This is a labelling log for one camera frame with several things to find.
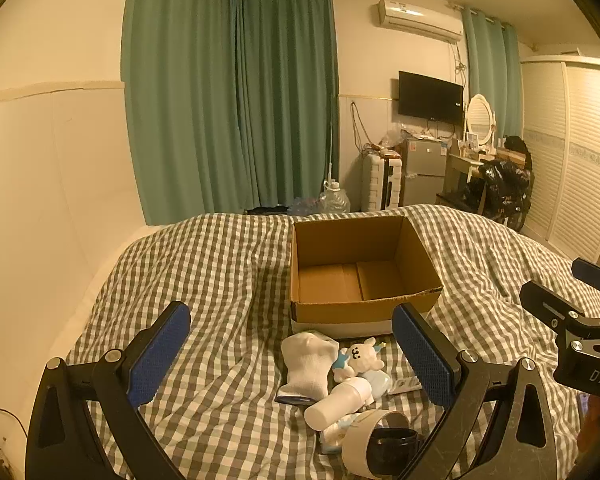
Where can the clear water jug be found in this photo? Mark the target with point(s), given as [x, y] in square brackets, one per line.
[336, 201]

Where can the wide green curtain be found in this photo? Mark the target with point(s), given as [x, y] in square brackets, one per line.
[180, 100]

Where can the blue tissue packet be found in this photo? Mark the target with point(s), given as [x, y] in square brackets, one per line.
[336, 437]

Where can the clear plastic bag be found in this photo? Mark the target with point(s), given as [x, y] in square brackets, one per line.
[392, 137]

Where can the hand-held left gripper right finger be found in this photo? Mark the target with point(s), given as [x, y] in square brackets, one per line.
[425, 355]

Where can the white air conditioner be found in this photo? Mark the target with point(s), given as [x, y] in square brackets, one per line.
[415, 20]

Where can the black wall television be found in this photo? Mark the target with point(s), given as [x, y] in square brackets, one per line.
[430, 97]

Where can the white oval mirror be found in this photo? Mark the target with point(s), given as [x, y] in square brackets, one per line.
[480, 116]

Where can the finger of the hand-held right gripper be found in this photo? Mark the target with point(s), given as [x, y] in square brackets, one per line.
[595, 274]
[545, 301]

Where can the dark bag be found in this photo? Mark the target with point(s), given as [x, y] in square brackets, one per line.
[517, 146]

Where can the white bear toy figure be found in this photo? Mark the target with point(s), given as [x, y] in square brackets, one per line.
[362, 355]

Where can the white slatted wardrobe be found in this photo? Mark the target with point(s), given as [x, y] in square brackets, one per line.
[570, 150]

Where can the black plastic bag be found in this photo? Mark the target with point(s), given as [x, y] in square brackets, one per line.
[502, 185]

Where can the narrow green curtain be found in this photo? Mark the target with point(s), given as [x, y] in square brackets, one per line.
[495, 75]

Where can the small grey fridge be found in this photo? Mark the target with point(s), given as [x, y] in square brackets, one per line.
[425, 172]

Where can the white tape roll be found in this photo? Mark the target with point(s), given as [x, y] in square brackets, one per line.
[355, 442]

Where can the white plastic bottle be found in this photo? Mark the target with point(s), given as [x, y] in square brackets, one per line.
[335, 405]

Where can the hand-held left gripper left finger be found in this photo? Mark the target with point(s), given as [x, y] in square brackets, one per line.
[160, 355]

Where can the brown cardboard box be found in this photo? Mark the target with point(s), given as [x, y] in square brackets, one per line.
[330, 310]

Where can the small flat sachet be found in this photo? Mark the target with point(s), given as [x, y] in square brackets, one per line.
[405, 386]

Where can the white suitcase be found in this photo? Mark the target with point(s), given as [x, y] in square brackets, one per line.
[377, 182]

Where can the checked blanket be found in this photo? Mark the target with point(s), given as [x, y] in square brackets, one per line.
[220, 270]

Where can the white knitted sock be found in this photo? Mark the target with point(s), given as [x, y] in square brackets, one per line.
[307, 365]

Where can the white dressing table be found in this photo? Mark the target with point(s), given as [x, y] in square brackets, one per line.
[462, 164]

